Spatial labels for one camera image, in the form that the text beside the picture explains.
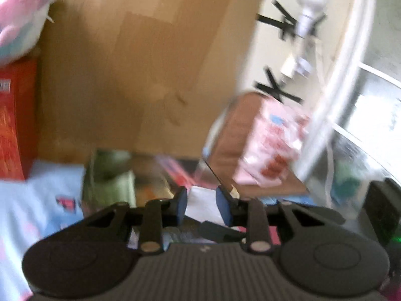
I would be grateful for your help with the white charger plug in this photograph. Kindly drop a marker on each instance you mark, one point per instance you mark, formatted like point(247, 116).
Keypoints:
point(296, 62)

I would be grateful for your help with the pink blue unicorn plush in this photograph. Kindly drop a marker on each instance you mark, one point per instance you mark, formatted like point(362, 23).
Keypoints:
point(22, 22)

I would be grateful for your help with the white jelly cup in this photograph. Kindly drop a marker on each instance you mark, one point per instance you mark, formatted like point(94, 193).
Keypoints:
point(201, 205)

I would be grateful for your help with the red spicy snack pack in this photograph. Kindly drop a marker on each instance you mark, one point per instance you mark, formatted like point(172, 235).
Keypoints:
point(184, 172)

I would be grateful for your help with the blue Peppa Pig bedsheet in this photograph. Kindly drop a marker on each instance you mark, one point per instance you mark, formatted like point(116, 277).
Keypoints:
point(48, 201)

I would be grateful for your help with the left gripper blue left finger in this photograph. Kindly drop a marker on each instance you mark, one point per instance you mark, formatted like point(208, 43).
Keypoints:
point(178, 206)

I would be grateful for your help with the light green wafer pack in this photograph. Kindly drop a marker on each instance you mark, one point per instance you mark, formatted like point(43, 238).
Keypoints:
point(109, 178)

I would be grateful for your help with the pink fried dough snack bag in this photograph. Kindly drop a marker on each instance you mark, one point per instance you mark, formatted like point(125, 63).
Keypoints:
point(274, 142)

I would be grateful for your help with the red gift bag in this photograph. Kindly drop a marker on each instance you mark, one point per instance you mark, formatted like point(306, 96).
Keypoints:
point(18, 121)

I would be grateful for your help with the wooden headboard panel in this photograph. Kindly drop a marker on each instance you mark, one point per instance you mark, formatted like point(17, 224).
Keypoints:
point(149, 76)

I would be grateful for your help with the brown seat cushion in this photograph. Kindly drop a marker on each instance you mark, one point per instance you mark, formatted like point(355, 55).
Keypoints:
point(227, 149)

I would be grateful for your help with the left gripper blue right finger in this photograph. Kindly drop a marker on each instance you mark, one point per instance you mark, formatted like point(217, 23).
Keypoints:
point(227, 206)

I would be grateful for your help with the black sheep print box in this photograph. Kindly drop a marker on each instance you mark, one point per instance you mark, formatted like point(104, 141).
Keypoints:
point(151, 182)

